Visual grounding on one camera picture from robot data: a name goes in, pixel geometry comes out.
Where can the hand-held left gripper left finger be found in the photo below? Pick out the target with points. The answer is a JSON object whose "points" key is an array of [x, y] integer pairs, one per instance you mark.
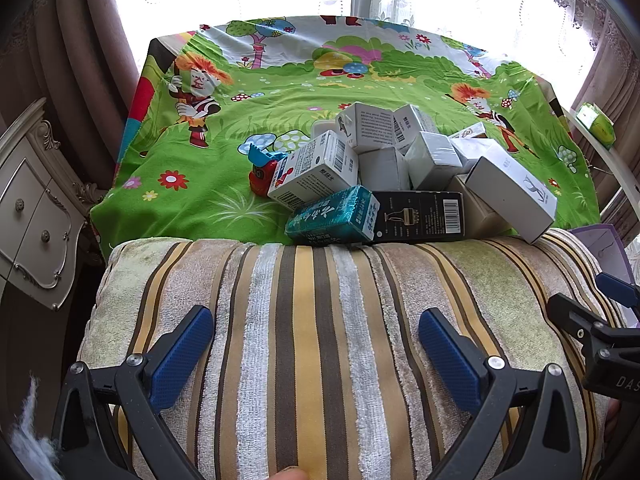
{"points": [[182, 355]]}

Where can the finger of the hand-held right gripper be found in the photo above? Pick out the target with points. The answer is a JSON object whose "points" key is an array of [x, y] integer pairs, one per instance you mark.
{"points": [[580, 322], [622, 295]]}

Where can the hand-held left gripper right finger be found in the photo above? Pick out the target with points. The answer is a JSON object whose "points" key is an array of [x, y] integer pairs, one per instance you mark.
{"points": [[450, 360]]}

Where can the purple box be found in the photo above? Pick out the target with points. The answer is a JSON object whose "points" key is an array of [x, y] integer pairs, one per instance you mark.
{"points": [[600, 247]]}

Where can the person's left hand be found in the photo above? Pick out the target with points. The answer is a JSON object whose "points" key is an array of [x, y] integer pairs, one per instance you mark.
{"points": [[289, 474]]}

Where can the white windowsill board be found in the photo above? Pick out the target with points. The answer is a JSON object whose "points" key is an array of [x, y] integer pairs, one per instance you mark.
{"points": [[617, 170]]}

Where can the striped towel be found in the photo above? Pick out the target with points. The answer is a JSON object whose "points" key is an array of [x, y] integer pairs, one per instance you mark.
{"points": [[310, 360]]}

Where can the black box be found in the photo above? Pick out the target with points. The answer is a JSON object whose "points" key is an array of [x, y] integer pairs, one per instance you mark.
{"points": [[415, 220]]}

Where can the green tissue packet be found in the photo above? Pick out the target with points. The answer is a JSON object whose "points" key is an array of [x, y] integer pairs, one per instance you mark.
{"points": [[597, 125]]}

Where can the white fluffy cloth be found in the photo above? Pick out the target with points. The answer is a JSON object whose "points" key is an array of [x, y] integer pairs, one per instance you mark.
{"points": [[30, 445]]}

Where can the teal box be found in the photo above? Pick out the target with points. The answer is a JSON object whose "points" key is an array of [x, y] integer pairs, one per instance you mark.
{"points": [[335, 215]]}

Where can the red and blue toy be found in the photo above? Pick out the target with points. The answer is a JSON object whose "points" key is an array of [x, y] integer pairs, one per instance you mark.
{"points": [[262, 177]]}

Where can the pile of white boxes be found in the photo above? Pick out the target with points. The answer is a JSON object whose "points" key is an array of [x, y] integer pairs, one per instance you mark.
{"points": [[435, 160]]}

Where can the white carved nightstand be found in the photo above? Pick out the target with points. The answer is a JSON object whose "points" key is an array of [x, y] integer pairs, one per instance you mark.
{"points": [[30, 200]]}

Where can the cartoon printed blanket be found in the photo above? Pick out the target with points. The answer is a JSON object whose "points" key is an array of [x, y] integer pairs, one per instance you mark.
{"points": [[210, 110]]}

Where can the brown patterned curtain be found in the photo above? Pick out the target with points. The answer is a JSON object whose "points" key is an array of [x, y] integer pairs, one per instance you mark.
{"points": [[55, 50]]}

